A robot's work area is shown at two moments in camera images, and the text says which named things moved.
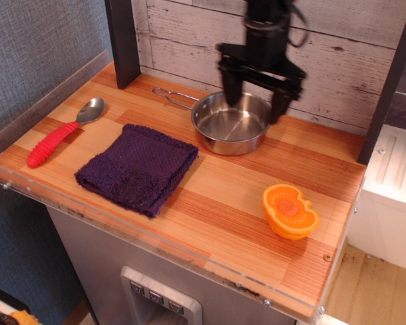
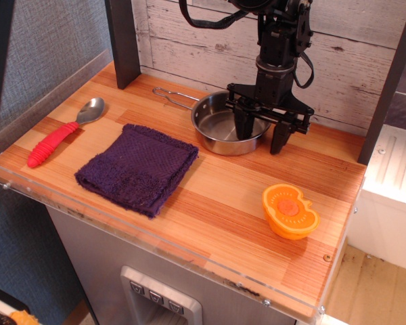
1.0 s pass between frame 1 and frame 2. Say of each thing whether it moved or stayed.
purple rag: stayed
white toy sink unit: stayed
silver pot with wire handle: stayed
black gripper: moved
